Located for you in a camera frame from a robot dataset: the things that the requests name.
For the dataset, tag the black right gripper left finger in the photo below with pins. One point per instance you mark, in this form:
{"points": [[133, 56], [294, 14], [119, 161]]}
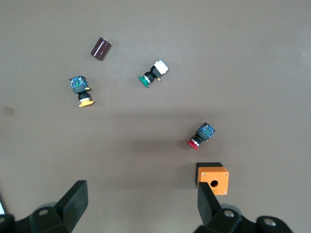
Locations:
{"points": [[73, 201]]}

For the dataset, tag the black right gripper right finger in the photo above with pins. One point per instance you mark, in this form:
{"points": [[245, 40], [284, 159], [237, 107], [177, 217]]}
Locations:
{"points": [[207, 204]]}

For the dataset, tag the yellow push button switch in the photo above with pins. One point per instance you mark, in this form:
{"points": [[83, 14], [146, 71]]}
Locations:
{"points": [[81, 89]]}

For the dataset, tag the dark brown cylindrical capacitor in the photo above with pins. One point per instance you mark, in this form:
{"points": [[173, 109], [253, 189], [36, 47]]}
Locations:
{"points": [[100, 49]]}

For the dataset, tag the orange button enclosure box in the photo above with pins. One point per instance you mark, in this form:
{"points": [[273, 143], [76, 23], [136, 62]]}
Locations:
{"points": [[213, 174]]}

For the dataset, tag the red push button switch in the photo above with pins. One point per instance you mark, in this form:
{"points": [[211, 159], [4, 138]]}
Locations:
{"points": [[201, 137]]}

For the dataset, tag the green push button switch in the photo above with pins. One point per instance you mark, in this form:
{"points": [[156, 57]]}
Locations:
{"points": [[155, 70]]}

